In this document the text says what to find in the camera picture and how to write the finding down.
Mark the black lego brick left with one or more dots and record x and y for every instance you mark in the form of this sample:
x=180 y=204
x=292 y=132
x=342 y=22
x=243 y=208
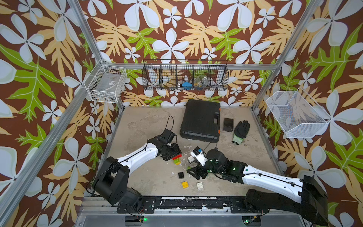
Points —
x=181 y=175

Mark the yellow lego brick lower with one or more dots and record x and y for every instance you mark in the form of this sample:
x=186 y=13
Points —
x=185 y=184

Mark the small black box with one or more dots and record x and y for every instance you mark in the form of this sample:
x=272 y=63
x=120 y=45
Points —
x=228 y=125

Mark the black work glove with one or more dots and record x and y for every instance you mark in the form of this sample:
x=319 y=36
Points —
x=240 y=132

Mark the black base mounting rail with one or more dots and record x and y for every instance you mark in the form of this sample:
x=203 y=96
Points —
x=149 y=204

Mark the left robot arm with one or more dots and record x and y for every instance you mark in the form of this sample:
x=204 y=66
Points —
x=111 y=182

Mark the white lego brick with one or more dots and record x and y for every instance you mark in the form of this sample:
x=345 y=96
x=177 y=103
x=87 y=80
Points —
x=199 y=185
x=191 y=159

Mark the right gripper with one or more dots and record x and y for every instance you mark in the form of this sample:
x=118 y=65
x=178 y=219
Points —
x=200 y=168

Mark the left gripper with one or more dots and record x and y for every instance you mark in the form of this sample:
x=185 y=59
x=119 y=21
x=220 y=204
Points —
x=177 y=150

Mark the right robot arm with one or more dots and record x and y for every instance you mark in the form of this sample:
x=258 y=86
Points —
x=303 y=196

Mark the black wire basket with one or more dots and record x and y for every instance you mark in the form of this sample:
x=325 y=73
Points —
x=171 y=74

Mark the black plastic tool case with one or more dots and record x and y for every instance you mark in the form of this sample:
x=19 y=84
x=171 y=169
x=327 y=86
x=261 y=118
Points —
x=201 y=121

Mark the red lego brick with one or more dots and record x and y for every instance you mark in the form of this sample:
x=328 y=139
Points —
x=177 y=157

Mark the white wire basket left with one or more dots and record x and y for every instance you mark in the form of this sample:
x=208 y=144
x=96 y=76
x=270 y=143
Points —
x=105 y=83

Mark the white mesh basket right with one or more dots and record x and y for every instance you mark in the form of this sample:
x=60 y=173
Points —
x=298 y=114

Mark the light green lego brick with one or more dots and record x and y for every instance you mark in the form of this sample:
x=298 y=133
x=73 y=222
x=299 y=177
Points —
x=177 y=162

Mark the blue object in basket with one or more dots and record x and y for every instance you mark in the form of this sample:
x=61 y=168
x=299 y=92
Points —
x=187 y=86

